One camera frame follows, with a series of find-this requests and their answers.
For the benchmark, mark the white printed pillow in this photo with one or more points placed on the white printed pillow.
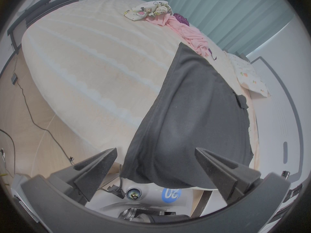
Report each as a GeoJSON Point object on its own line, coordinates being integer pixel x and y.
{"type": "Point", "coordinates": [250, 76]}

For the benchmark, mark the dark cabinet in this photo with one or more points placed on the dark cabinet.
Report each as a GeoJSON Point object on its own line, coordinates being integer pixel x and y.
{"type": "Point", "coordinates": [53, 6]}

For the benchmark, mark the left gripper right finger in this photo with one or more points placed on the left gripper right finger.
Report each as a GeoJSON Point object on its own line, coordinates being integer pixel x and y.
{"type": "Point", "coordinates": [218, 171]}

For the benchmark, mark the black power adapter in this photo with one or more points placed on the black power adapter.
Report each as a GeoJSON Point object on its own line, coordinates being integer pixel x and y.
{"type": "Point", "coordinates": [14, 78]}

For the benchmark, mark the white printed garment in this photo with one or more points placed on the white printed garment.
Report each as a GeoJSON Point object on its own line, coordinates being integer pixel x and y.
{"type": "Point", "coordinates": [138, 12]}

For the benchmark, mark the black T-shirt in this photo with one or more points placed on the black T-shirt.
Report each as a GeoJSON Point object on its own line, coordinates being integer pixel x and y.
{"type": "Point", "coordinates": [189, 118]}

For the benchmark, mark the pink garment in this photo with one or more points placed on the pink garment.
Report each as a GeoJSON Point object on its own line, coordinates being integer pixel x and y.
{"type": "Point", "coordinates": [189, 33]}

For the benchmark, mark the blue-green curtain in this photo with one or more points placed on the blue-green curtain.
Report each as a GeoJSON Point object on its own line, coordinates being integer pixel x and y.
{"type": "Point", "coordinates": [230, 13]}

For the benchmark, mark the purple garment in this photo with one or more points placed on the purple garment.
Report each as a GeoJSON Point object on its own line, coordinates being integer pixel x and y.
{"type": "Point", "coordinates": [182, 19]}

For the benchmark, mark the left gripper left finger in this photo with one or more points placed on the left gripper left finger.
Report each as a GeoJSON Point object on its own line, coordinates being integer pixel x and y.
{"type": "Point", "coordinates": [97, 169]}

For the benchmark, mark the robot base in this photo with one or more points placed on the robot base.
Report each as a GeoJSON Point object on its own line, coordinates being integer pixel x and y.
{"type": "Point", "coordinates": [150, 198]}

